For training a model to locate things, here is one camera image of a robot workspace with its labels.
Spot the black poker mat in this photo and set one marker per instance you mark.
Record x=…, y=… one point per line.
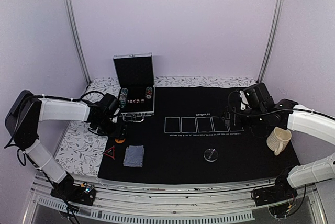
x=186, y=122

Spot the clear dealer button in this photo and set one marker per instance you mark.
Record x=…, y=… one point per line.
x=211, y=155

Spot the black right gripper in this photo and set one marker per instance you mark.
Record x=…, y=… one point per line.
x=227, y=121

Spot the floral white tablecloth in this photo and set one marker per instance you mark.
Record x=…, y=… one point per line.
x=81, y=152

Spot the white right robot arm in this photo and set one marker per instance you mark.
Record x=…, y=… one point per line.
x=310, y=131

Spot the red dice row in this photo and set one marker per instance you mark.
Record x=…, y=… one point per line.
x=135, y=101

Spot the cream ribbed mug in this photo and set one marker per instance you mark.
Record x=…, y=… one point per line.
x=278, y=140

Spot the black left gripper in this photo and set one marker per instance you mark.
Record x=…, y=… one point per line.
x=120, y=132

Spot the aluminium frame post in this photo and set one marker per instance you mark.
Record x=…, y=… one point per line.
x=271, y=39
x=76, y=39

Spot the left aluminium frame post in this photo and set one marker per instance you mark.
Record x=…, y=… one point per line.
x=76, y=39

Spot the orange big blind button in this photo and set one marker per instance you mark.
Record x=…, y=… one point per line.
x=119, y=141

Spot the blue patterned card deck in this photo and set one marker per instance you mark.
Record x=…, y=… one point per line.
x=134, y=156

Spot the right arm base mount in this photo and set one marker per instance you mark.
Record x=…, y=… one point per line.
x=280, y=191

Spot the long poker chip stack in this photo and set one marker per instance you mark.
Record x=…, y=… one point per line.
x=123, y=97

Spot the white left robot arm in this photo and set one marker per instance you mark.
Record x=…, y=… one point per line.
x=29, y=112

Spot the right aluminium frame post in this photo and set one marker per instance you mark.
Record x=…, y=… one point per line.
x=271, y=39

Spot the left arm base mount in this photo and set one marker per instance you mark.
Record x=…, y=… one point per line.
x=66, y=190

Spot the red triangle all-in marker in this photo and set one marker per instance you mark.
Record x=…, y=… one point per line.
x=110, y=152

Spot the aluminium poker chip case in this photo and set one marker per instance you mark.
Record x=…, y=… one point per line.
x=135, y=72

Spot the short poker chip stack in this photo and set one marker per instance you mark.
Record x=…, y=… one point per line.
x=149, y=92

